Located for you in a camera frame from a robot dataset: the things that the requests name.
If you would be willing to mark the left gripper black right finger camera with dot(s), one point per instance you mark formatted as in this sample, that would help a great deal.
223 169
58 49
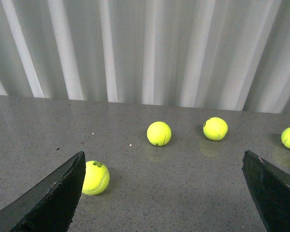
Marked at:
269 187

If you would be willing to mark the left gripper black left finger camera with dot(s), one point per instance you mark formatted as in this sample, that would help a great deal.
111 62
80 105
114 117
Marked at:
50 205

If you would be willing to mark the tennis ball with black print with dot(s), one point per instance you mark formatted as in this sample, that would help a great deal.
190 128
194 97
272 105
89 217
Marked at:
97 178

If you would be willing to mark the yellow tennis ball far middle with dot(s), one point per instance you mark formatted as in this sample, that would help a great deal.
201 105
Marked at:
215 128

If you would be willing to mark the plain yellow tennis ball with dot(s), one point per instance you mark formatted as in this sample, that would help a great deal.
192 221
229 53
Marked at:
159 133

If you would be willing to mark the white pleated curtain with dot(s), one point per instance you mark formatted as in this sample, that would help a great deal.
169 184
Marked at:
217 54

